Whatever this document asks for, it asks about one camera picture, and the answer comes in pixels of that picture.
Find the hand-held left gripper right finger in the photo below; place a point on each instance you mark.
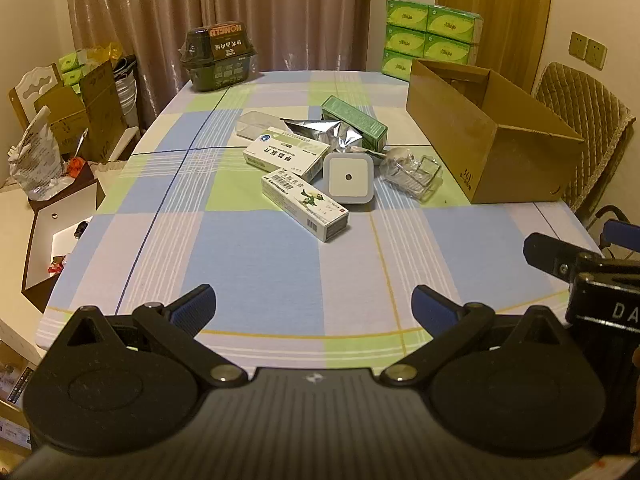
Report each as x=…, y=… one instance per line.
x=431, y=307

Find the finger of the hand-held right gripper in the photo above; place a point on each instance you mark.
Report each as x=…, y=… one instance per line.
x=547, y=256
x=622, y=236

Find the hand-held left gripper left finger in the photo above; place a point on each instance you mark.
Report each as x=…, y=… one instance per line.
x=192, y=306

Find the white spoon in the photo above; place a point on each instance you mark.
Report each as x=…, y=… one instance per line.
x=395, y=152

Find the brown cardboard box container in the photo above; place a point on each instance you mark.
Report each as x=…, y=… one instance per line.
x=450, y=125

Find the silver green leaf pouch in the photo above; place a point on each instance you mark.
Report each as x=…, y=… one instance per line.
x=320, y=132

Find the checkered tablecloth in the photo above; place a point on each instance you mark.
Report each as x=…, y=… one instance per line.
x=250, y=260

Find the clear plastic tray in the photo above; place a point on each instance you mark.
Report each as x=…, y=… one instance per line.
x=420, y=177

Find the quilted brown chair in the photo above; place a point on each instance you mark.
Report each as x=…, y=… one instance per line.
x=585, y=105

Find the white square night light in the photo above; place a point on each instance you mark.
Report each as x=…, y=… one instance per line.
x=340, y=190

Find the long white medicine box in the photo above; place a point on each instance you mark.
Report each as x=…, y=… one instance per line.
x=300, y=200

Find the brown side cabinet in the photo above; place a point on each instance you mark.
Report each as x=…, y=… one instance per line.
x=40, y=260

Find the white green medicine box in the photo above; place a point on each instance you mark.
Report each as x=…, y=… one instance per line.
x=280, y=152

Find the clear plastic box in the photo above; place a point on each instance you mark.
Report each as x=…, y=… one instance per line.
x=252, y=125

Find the green carton box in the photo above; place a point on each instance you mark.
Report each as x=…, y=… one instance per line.
x=350, y=115

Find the white plastic bag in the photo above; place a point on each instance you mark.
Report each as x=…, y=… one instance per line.
x=30, y=160

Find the tall brown cardboard box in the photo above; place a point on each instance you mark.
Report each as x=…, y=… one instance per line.
x=102, y=105

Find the small brown cardboard box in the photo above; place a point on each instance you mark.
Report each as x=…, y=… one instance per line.
x=60, y=117

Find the dark green wrapped bowl pack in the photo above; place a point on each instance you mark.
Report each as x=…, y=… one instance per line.
x=220, y=67

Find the stack of green tissue packs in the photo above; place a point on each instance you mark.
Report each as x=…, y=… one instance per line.
x=405, y=35

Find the yellow plastic bag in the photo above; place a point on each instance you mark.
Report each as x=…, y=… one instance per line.
x=102, y=52

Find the white chair back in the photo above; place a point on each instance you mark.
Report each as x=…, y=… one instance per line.
x=30, y=85

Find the brown curtain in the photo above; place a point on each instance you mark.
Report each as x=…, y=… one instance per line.
x=280, y=10

